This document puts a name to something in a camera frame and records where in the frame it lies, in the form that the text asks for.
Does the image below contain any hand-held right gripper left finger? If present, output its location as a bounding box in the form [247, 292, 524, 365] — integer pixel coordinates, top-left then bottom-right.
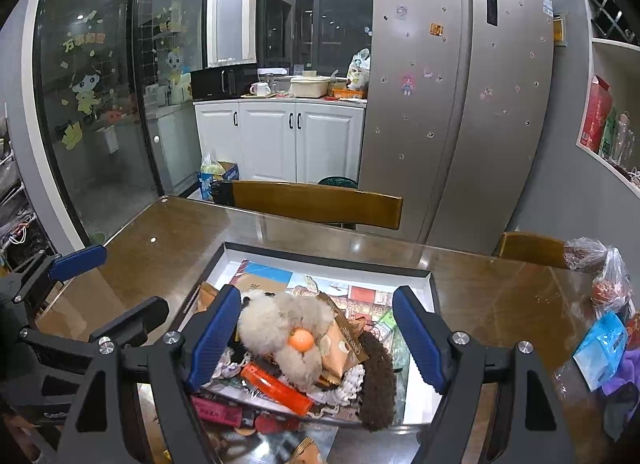
[59, 285, 243, 464]

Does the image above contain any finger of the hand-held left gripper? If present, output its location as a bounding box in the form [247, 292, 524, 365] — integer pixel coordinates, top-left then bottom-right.
[22, 296, 170, 354]
[0, 245, 108, 311]

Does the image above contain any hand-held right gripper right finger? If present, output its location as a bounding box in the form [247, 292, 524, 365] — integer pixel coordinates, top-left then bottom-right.
[392, 286, 577, 464]

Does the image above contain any grey fluffy plush toy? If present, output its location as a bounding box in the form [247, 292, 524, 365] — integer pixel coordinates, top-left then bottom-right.
[237, 291, 337, 391]

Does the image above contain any orange ball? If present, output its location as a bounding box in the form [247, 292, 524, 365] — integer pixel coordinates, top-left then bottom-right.
[289, 329, 317, 351]

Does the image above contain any black storage box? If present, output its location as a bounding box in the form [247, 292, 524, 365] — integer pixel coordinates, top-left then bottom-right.
[167, 242, 444, 429]

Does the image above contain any brown glossy desktop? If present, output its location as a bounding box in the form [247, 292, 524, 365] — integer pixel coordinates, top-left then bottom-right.
[35, 195, 640, 464]

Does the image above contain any brown fuzzy toy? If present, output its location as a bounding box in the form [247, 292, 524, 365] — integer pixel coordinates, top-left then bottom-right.
[349, 328, 399, 433]

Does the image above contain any brown paper packet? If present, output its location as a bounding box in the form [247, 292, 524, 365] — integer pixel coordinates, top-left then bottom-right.
[324, 316, 371, 381]

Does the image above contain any white lace scrunchie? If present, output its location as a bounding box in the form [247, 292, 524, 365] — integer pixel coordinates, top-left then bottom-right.
[310, 368, 362, 411]

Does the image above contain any wooden chair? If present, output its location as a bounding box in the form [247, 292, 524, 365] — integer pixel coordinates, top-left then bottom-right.
[214, 180, 404, 231]
[495, 232, 569, 269]

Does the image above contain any blue cardboard carton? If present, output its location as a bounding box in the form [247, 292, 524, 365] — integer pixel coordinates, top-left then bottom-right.
[197, 154, 240, 201]

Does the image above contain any glass sliding door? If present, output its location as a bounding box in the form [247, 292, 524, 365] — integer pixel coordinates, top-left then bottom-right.
[34, 0, 212, 247]

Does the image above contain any blue plastic box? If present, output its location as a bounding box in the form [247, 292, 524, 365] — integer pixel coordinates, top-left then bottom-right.
[572, 311, 629, 393]

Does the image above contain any clear plastic bag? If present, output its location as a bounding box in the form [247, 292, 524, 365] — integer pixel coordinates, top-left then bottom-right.
[592, 246, 634, 317]

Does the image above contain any white kitchen cabinet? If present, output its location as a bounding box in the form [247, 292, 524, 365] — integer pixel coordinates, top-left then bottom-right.
[194, 98, 366, 185]

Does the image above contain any grey cloth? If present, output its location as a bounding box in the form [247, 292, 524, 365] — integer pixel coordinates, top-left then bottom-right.
[602, 393, 640, 441]

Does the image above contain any black microwave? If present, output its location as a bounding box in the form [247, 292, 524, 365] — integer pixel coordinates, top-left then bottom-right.
[190, 64, 259, 101]

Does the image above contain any silver double door fridge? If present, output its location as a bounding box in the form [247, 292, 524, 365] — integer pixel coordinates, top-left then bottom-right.
[357, 0, 557, 255]

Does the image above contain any cream plastic basin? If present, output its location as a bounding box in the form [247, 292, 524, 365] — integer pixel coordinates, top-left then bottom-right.
[290, 74, 332, 98]

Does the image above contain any white printed plastic bag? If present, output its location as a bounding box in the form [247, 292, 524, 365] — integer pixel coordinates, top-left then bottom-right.
[346, 48, 372, 92]

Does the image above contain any green box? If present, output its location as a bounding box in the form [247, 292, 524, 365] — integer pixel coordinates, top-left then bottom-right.
[600, 108, 619, 158]

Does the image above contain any red box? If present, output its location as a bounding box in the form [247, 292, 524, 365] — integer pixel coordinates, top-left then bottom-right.
[580, 74, 614, 153]

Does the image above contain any white wall shelf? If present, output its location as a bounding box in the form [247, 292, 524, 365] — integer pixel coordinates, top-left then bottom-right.
[575, 0, 640, 195]

